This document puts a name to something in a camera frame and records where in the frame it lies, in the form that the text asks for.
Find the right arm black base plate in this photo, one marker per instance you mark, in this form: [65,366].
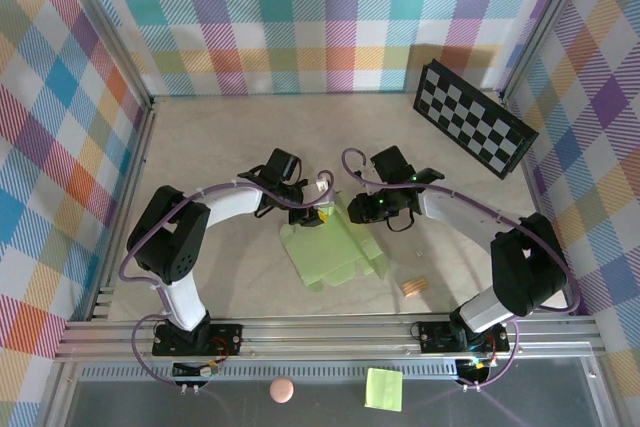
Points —
[435,337]

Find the small controller circuit board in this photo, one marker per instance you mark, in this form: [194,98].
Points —
[200,370]
[475,368]

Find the pink round disc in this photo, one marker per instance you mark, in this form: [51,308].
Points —
[281,390]

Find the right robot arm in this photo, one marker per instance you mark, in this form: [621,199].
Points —
[525,262]

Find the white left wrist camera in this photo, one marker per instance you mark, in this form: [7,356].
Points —
[320,188]

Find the black white checkerboard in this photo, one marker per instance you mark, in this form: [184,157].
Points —
[470,117]

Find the light green paper box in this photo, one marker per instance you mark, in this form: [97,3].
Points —
[325,252]

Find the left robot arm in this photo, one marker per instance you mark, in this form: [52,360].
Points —
[170,237]

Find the aluminium corner post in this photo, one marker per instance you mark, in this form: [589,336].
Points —
[106,22]
[543,22]

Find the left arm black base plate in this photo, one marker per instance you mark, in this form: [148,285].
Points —
[225,337]

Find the dark glossy panel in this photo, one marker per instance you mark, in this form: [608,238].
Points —
[150,407]

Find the small wooden block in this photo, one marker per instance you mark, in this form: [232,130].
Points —
[415,286]

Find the green sticky note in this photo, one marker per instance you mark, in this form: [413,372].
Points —
[384,389]

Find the aluminium side rail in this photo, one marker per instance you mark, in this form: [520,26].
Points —
[140,142]
[533,187]

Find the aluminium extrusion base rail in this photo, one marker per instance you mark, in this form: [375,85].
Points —
[325,334]

